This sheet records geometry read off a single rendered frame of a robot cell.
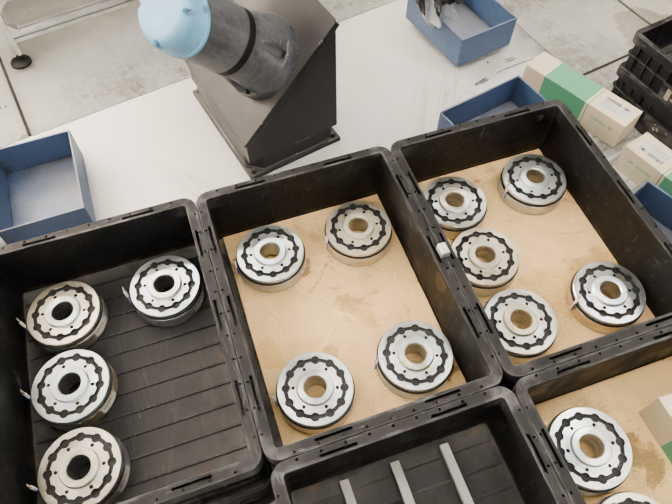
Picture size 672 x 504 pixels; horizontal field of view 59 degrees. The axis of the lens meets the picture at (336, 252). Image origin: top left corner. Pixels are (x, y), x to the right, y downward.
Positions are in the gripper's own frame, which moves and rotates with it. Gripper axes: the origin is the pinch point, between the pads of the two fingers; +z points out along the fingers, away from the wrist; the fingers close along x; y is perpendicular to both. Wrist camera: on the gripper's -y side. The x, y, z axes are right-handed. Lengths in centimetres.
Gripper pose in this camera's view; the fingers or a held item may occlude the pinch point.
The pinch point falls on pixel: (434, 20)
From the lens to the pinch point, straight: 142.0
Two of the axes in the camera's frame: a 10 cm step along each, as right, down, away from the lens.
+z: 1.1, 4.7, 8.7
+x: 8.8, -4.6, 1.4
